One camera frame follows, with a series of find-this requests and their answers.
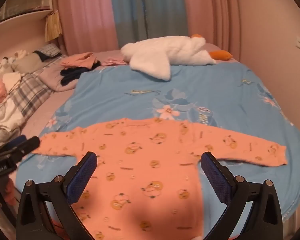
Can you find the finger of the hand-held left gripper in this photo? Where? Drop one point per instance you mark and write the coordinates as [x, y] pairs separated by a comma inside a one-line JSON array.
[[15, 141], [30, 143]]

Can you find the yellow hanging cloth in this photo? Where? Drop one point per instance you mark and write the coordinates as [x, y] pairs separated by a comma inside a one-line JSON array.
[[53, 26]]

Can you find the white goose plush toy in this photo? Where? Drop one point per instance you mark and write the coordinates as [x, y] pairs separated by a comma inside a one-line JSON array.
[[165, 52]]

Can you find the pink clothes pile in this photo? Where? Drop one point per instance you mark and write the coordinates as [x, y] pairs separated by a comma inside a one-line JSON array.
[[78, 60]]

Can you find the striped pillow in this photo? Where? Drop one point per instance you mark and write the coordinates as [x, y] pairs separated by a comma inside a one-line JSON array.
[[48, 50]]

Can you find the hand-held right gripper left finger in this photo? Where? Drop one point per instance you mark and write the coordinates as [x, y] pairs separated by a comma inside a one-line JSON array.
[[80, 178]]

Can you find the blue floral blanket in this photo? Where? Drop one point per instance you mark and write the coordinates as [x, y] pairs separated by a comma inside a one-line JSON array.
[[202, 87]]

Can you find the pink curtain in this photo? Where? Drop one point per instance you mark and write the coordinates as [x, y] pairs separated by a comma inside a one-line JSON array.
[[210, 7], [87, 12]]

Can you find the orange printed baby top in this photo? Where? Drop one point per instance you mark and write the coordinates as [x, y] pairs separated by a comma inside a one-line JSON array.
[[145, 170]]

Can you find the pink folded garment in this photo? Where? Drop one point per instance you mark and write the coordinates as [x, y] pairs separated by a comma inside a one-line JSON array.
[[112, 61]]

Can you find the black and white plush toy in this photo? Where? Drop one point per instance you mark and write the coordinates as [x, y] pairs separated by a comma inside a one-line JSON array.
[[4, 66]]

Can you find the dark clothes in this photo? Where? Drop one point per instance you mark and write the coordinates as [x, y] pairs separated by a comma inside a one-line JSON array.
[[71, 75]]

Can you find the white cloth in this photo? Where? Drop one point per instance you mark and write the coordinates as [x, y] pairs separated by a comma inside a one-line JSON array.
[[13, 78]]

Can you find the plaid pillow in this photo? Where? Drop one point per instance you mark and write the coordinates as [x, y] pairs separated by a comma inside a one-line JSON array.
[[22, 97]]

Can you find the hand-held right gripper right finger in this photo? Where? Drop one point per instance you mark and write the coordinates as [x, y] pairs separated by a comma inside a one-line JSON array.
[[216, 180]]

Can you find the grey pillow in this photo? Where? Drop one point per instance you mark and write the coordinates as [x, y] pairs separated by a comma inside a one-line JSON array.
[[27, 62]]

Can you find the blue curtain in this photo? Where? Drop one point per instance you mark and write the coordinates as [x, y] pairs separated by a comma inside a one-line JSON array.
[[150, 10]]

